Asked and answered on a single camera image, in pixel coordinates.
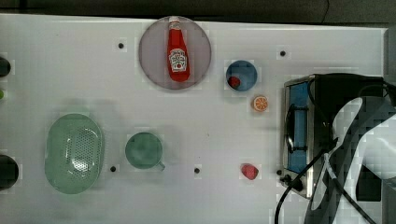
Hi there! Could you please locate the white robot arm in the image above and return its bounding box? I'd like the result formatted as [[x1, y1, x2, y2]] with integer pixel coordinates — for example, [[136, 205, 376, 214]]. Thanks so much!
[[304, 96, 395, 224]]

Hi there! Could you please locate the silver black toaster oven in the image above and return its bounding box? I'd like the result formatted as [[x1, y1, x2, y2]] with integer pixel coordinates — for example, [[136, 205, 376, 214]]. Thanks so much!
[[281, 73, 395, 202]]

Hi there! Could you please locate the small red fruit in bowl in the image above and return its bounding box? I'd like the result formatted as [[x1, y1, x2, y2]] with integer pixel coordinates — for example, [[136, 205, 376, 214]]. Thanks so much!
[[228, 77, 241, 89]]

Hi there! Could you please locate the red ketchup bottle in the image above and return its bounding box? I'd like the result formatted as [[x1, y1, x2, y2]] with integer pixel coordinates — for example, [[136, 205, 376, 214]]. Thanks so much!
[[167, 16, 191, 82]]

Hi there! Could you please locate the blue small bowl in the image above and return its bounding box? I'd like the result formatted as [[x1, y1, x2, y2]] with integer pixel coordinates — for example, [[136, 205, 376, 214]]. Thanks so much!
[[226, 60, 258, 91]]

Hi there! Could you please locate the orange slice toy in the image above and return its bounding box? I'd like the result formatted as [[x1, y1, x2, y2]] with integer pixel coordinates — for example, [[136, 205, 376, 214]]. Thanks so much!
[[251, 95, 268, 112]]

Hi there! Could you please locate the red toy strawberry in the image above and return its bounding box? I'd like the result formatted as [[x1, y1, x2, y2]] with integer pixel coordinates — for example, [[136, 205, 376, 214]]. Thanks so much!
[[241, 163, 259, 180]]

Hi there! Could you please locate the grey round plate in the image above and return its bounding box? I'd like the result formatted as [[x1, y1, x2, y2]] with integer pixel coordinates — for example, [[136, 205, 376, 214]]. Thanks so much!
[[138, 16, 211, 90]]

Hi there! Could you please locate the green oval colander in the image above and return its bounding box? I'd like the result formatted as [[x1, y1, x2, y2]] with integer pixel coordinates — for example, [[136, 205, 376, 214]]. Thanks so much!
[[45, 113, 105, 194]]

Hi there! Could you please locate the black pot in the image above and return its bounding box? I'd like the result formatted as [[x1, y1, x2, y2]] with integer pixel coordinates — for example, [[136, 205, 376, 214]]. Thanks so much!
[[0, 155, 19, 190]]

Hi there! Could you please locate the black cup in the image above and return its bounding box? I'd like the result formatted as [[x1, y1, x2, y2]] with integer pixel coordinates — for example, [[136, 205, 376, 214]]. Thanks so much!
[[0, 58, 11, 77]]

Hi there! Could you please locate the green cup with handle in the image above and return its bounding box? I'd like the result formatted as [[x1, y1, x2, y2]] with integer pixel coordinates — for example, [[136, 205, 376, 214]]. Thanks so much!
[[125, 132, 165, 171]]

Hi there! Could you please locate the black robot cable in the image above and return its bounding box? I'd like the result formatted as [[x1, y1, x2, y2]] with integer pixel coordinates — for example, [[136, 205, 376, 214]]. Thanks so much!
[[274, 74, 396, 224]]

